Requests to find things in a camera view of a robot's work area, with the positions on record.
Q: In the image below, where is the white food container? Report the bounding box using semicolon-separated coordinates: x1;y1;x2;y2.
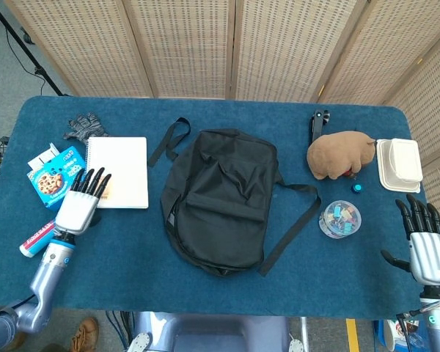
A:
375;137;425;194

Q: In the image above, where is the black backpack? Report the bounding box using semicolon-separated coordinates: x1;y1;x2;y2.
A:
147;117;322;278

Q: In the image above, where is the printed mug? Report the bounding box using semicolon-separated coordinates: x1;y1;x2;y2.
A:
383;318;408;352

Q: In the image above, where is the clear jar of clips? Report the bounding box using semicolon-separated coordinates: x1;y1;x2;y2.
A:
318;199;363;240

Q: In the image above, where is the grey knit glove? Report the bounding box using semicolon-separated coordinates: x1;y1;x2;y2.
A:
62;112;110;146

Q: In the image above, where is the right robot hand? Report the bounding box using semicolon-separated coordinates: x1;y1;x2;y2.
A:
380;194;440;290

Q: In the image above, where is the black tripod stand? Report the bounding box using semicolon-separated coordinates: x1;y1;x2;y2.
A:
0;0;73;97

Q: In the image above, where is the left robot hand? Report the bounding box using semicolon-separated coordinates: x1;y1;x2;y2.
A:
54;167;113;236

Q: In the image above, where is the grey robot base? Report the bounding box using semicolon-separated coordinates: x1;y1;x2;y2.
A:
126;311;305;352

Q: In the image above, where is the white spiral notebook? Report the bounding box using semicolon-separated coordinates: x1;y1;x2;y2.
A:
84;136;150;210

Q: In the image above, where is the black hand tool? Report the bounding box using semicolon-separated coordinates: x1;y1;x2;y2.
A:
309;109;331;142

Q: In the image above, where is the blue cookie box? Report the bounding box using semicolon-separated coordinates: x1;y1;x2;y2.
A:
26;145;87;213

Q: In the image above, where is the brown plush toy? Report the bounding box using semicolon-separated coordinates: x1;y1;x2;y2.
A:
307;130;377;181

